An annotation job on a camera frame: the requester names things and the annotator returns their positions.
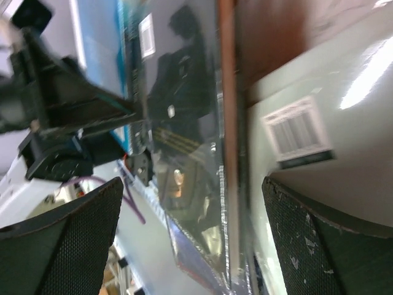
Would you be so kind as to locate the dark galaxy cover book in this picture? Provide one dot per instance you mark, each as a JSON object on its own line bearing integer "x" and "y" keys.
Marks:
{"x": 192, "y": 262}

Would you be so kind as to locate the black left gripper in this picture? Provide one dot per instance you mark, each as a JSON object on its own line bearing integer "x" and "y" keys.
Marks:
{"x": 47, "y": 93}

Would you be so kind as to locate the grey-green book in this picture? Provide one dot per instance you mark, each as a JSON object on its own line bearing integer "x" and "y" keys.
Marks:
{"x": 365, "y": 192}

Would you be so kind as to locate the light blue book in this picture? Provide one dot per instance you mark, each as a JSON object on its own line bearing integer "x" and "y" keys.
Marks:
{"x": 97, "y": 35}

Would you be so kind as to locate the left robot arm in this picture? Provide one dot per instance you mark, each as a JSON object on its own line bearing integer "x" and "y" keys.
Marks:
{"x": 48, "y": 161}

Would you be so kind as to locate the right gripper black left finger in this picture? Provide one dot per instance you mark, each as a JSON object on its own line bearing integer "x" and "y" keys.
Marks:
{"x": 62, "y": 251}

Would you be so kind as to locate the black cover book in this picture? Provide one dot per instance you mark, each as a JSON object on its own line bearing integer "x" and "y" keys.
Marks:
{"x": 174, "y": 52}

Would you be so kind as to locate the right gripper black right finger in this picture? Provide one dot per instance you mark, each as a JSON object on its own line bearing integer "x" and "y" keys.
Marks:
{"x": 322, "y": 250}

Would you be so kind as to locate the orange wooden shelf box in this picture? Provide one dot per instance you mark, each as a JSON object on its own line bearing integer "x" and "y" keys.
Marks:
{"x": 267, "y": 40}

